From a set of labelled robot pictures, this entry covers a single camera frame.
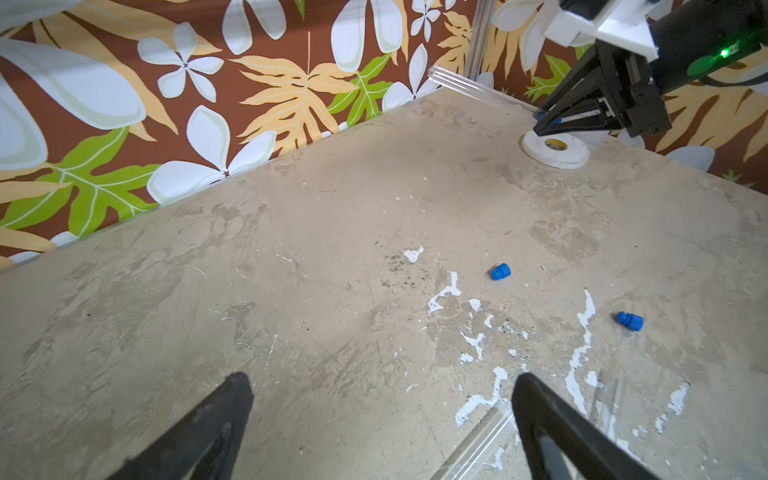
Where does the blue stopper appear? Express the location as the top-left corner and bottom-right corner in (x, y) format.
(489, 263), (511, 281)
(616, 312), (645, 332)

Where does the blue stopper front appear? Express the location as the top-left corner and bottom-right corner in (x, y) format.
(616, 312), (645, 332)

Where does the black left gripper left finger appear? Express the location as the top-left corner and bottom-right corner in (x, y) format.
(109, 372), (254, 479)

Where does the white foam tape roll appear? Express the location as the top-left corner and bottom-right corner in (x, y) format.
(521, 131), (590, 170)

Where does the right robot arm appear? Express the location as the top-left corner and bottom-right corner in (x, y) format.
(533, 1), (767, 137)

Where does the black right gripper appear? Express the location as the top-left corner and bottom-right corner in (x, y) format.
(533, 41), (671, 137)

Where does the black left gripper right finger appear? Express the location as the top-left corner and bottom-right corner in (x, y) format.
(511, 373), (656, 479)

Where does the aluminium frame post right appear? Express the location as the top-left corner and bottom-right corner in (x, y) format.
(464, 0), (495, 80)

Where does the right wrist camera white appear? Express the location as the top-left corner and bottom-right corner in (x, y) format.
(539, 1), (658, 61)

